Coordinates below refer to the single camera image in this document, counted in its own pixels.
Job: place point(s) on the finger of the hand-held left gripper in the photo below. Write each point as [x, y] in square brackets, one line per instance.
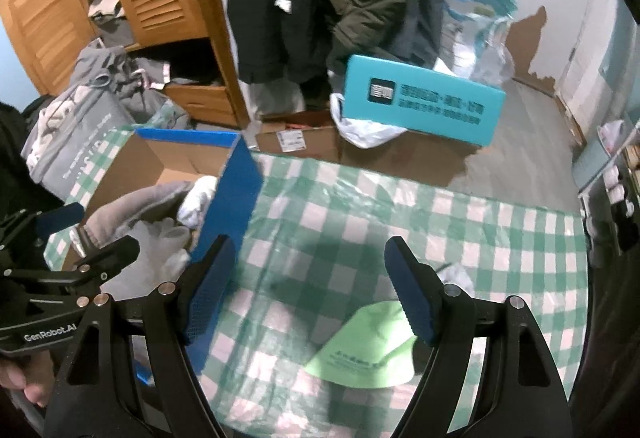
[112, 255]
[60, 220]

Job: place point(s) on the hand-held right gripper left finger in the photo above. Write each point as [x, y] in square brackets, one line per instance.
[210, 290]

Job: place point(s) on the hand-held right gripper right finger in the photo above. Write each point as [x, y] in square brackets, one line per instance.
[407, 290]

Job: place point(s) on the white cloth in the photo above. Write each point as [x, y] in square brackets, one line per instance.
[200, 200]

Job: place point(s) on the blue-rimmed cardboard box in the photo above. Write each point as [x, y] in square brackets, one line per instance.
[235, 198]

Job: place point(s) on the person's left hand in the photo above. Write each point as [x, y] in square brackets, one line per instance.
[22, 370]

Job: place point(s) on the white crumpled wrapper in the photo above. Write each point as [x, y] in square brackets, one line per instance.
[455, 277]

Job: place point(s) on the light green paper bag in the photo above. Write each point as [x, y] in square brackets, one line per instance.
[370, 350]

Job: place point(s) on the dark bag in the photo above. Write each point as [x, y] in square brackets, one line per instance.
[20, 157]

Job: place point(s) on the green checkered tablecloth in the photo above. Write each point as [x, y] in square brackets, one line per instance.
[350, 238]

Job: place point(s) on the grey printed tote bag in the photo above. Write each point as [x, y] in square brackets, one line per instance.
[75, 137]

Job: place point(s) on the grey hoodie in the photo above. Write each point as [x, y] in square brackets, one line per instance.
[100, 67]

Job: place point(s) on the labelled brown cardboard carton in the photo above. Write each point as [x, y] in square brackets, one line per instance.
[320, 142]

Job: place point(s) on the wooden wardrobe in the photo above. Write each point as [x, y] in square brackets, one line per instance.
[45, 27]

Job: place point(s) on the teal shoe box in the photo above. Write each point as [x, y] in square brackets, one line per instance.
[360, 92]

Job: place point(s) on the pile of folded clothes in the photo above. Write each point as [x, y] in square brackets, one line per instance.
[110, 17]

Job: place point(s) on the grey shoe rack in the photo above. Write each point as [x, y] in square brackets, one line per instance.
[590, 167]

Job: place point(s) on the group of shoes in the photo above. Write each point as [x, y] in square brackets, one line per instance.
[615, 193]

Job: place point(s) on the small white plastic bag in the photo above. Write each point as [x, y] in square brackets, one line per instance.
[610, 135]

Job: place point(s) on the blue and white plastic bag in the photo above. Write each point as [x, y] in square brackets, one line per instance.
[475, 32]

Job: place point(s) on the black hanging jacket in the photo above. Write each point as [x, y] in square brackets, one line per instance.
[270, 7]

